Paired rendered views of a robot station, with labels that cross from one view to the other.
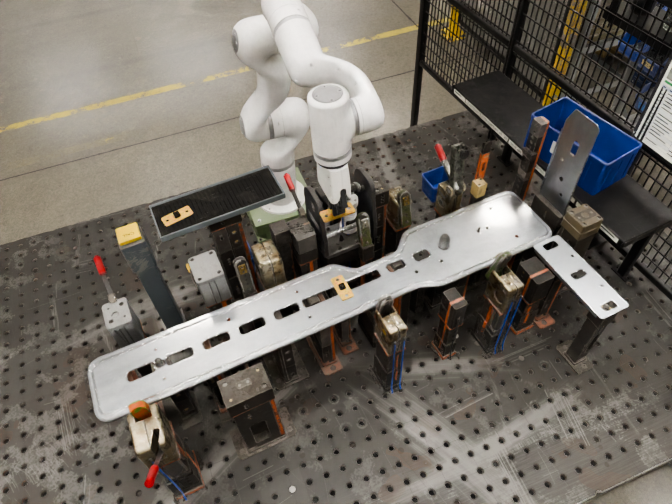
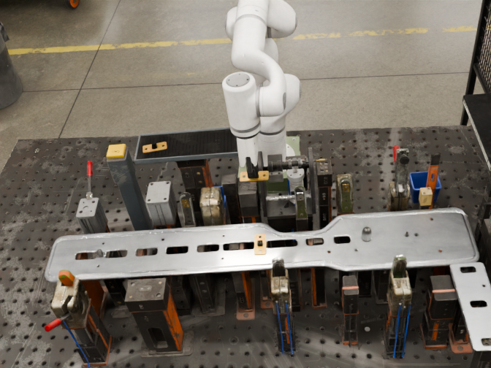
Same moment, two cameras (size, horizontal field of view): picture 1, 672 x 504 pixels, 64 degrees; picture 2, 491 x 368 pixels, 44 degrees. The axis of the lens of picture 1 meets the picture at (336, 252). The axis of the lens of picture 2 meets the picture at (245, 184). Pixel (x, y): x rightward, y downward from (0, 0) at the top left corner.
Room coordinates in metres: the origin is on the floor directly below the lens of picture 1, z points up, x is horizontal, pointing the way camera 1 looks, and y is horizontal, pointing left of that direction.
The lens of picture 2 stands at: (-0.20, -0.61, 2.52)
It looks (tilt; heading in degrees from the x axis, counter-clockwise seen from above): 45 degrees down; 30
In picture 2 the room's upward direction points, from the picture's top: 9 degrees counter-clockwise
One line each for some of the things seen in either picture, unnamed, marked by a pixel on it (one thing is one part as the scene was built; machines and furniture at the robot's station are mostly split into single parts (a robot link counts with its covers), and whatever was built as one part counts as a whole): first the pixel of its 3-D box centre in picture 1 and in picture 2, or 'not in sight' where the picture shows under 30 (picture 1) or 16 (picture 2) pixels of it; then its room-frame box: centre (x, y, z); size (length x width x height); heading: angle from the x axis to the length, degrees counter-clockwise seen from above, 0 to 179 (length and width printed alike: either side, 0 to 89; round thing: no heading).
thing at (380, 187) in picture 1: (375, 230); (324, 209); (1.16, -0.14, 0.91); 0.07 x 0.05 x 0.42; 23
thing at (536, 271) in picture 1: (525, 296); (437, 312); (0.91, -0.58, 0.84); 0.11 x 0.10 x 0.28; 23
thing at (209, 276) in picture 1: (221, 306); (171, 231); (0.91, 0.36, 0.90); 0.13 x 0.10 x 0.41; 23
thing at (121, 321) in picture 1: (138, 345); (101, 239); (0.81, 0.60, 0.88); 0.11 x 0.10 x 0.36; 23
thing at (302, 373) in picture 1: (280, 344); (203, 277); (0.80, 0.18, 0.84); 0.13 x 0.11 x 0.29; 23
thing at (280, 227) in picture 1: (286, 267); (236, 217); (1.04, 0.16, 0.90); 0.05 x 0.05 x 0.40; 23
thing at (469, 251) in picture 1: (336, 293); (253, 247); (0.86, 0.00, 1.00); 1.38 x 0.22 x 0.02; 113
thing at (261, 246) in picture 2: (342, 286); (259, 243); (0.88, -0.01, 1.01); 0.08 x 0.04 x 0.01; 22
